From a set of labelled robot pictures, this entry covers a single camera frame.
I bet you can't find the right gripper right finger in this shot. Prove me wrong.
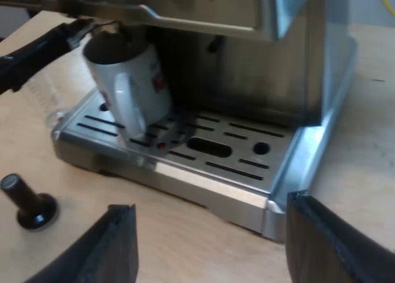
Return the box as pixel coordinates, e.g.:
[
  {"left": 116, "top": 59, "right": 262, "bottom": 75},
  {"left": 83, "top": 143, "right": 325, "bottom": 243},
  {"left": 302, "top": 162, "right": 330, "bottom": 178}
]
[{"left": 286, "top": 190, "right": 395, "bottom": 283}]

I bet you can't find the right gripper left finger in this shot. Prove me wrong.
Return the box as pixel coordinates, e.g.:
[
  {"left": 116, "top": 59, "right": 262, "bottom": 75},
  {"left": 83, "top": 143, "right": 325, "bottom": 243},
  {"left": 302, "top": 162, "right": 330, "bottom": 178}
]
[{"left": 24, "top": 203, "right": 139, "bottom": 283}]

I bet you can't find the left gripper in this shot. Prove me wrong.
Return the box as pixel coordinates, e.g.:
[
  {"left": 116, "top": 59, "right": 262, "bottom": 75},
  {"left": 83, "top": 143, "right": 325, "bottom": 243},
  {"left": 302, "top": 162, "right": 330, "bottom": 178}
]
[{"left": 0, "top": 17, "right": 96, "bottom": 96}]

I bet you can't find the white mug red black print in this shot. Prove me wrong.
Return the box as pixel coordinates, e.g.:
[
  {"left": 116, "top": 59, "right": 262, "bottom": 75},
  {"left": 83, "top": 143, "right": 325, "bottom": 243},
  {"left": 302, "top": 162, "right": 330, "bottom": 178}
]
[{"left": 82, "top": 23, "right": 173, "bottom": 142}]

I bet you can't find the steel espresso machine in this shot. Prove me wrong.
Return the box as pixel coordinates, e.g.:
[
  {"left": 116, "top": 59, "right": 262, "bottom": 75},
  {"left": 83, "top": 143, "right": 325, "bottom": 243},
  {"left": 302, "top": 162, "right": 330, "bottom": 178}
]
[{"left": 51, "top": 0, "right": 359, "bottom": 244}]

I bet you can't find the small black tamper with knob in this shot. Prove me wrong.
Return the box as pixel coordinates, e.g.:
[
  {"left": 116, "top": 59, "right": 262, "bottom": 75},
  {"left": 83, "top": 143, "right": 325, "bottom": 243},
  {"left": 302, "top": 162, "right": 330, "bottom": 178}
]
[{"left": 0, "top": 173, "right": 59, "bottom": 232}]

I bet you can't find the yellow cable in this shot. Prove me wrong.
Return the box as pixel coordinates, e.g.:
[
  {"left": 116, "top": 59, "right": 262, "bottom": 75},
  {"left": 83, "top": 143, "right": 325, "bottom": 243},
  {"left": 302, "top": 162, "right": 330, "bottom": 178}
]
[{"left": 374, "top": 0, "right": 395, "bottom": 22}]

